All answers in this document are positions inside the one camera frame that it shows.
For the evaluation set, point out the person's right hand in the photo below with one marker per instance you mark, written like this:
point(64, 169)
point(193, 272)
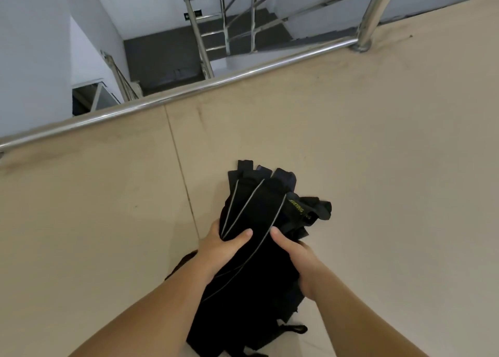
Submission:
point(302, 265)

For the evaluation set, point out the person's left hand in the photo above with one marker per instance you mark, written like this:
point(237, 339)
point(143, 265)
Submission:
point(218, 251)

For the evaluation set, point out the person's left thumb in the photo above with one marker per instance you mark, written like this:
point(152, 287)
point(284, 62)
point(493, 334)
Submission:
point(238, 238)

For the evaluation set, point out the person's right thumb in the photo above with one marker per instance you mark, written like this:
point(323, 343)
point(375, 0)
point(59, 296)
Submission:
point(281, 240)

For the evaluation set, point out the black backpack with grey stripes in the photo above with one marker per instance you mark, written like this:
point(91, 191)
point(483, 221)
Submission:
point(253, 259)

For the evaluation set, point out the person's left forearm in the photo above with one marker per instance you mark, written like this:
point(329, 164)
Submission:
point(144, 317)

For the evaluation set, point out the person's right forearm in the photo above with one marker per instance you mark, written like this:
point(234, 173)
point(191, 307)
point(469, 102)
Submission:
point(362, 321)

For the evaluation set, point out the stainless steel stair railing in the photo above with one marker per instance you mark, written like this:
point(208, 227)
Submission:
point(218, 72)

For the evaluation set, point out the dark grey staircase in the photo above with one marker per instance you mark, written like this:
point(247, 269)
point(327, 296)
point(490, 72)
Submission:
point(234, 33)

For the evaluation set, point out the small green wall sign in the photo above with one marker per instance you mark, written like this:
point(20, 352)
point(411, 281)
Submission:
point(193, 15)

